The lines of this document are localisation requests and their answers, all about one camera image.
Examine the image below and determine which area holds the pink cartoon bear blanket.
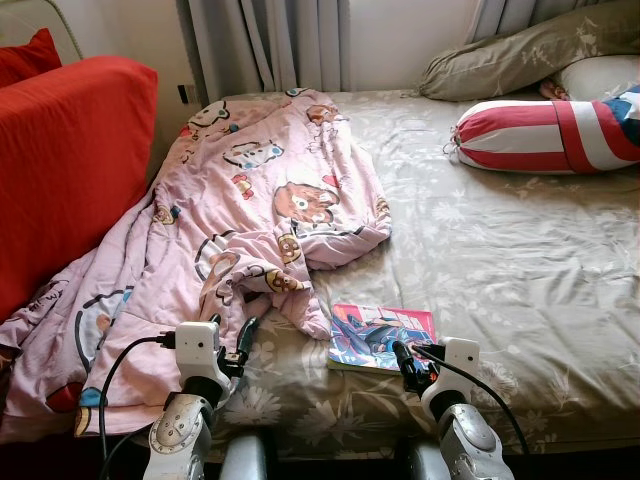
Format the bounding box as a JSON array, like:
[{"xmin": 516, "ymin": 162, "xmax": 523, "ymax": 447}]
[{"xmin": 0, "ymin": 88, "xmax": 393, "ymax": 441}]

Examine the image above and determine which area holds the grey robot right leg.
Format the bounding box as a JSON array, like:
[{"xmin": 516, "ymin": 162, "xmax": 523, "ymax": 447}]
[{"xmin": 405, "ymin": 440, "xmax": 451, "ymax": 480}]

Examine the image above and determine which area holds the grey robot leg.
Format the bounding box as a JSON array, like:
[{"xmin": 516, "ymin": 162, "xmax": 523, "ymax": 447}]
[
  {"xmin": 218, "ymin": 435, "xmax": 271, "ymax": 480},
  {"xmin": 405, "ymin": 440, "xmax": 451, "ymax": 480}
]

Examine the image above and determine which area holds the grey robot left leg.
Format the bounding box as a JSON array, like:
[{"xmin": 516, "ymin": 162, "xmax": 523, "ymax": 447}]
[{"xmin": 218, "ymin": 435, "xmax": 271, "ymax": 480}]

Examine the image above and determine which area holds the bed with beige floral sheet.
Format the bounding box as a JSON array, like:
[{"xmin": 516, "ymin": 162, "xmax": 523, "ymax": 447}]
[{"xmin": 130, "ymin": 90, "xmax": 640, "ymax": 461}]

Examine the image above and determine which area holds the thick red cushion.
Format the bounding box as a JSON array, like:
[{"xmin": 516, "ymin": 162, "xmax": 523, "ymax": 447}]
[{"xmin": 0, "ymin": 55, "xmax": 159, "ymax": 321}]

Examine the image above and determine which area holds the red white blue bolster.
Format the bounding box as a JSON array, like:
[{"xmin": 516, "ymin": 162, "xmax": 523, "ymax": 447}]
[{"xmin": 445, "ymin": 85, "xmax": 640, "ymax": 176}]

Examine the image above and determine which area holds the thin red cushion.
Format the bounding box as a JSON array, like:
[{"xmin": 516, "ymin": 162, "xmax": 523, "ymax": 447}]
[{"xmin": 0, "ymin": 28, "xmax": 63, "ymax": 89}]

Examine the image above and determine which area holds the white pillow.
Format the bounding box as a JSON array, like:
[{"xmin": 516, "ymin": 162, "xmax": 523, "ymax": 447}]
[{"xmin": 553, "ymin": 55, "xmax": 640, "ymax": 101}]

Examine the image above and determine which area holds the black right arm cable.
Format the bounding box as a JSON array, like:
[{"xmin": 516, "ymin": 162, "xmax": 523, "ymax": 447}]
[{"xmin": 412, "ymin": 345, "xmax": 531, "ymax": 456}]

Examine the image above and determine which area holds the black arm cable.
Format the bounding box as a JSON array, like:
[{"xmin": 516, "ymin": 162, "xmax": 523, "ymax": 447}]
[
  {"xmin": 412, "ymin": 345, "xmax": 531, "ymax": 456},
  {"xmin": 97, "ymin": 335, "xmax": 179, "ymax": 480}
]

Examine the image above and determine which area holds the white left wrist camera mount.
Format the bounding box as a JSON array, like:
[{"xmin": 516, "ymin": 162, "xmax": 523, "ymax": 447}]
[{"xmin": 175, "ymin": 320, "xmax": 223, "ymax": 379}]

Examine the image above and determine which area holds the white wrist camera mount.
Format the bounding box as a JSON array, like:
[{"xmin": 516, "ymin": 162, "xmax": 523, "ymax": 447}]
[
  {"xmin": 428, "ymin": 338, "xmax": 481, "ymax": 396},
  {"xmin": 175, "ymin": 320, "xmax": 223, "ymax": 379}
]

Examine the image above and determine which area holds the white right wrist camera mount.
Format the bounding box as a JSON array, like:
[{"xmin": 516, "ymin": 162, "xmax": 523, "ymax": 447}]
[{"xmin": 428, "ymin": 338, "xmax": 481, "ymax": 396}]

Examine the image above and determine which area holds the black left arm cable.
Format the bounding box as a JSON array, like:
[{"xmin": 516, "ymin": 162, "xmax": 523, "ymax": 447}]
[{"xmin": 97, "ymin": 335, "xmax": 179, "ymax": 480}]

